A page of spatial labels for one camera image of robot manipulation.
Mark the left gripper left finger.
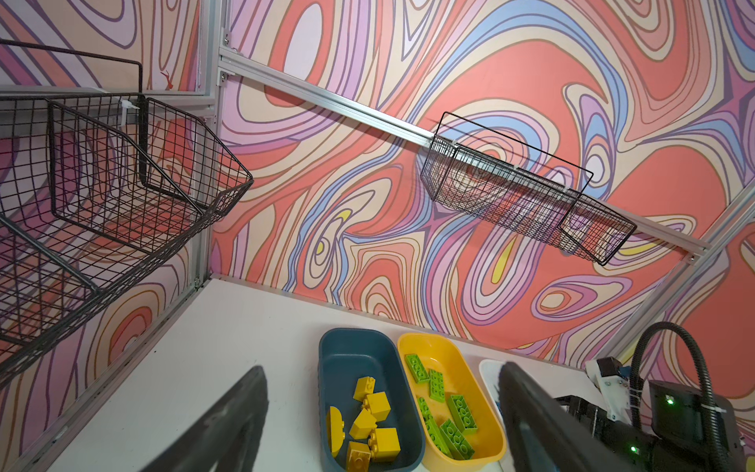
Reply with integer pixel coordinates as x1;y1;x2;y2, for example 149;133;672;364
144;365;269;471

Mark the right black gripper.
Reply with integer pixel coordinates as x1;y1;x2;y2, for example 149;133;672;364
556;357;656;471

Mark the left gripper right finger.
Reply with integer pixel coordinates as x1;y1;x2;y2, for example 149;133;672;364
499;362;630;471

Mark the green lego plate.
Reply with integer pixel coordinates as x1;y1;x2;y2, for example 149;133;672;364
417;396;451;457

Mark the yellow small lego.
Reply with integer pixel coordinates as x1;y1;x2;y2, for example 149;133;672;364
346;442;372;472
353;377;377;403

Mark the green lego cluster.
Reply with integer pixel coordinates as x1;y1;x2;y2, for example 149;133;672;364
440;420;475;460
429;369;446;403

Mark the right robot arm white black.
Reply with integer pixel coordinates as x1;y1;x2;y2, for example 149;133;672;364
556;322;746;471

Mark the white plastic bin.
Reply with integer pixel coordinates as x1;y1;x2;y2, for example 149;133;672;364
479;359;505;424

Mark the dark teal plastic bin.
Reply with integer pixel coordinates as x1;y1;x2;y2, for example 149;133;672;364
318;328;426;471

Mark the back wall wire basket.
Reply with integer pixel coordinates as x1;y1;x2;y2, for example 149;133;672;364
421;111;637;266

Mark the wall wire basket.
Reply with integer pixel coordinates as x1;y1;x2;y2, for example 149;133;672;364
1;39;254;384
421;111;637;266

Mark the left wall wire basket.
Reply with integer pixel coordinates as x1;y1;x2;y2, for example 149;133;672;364
1;39;254;384

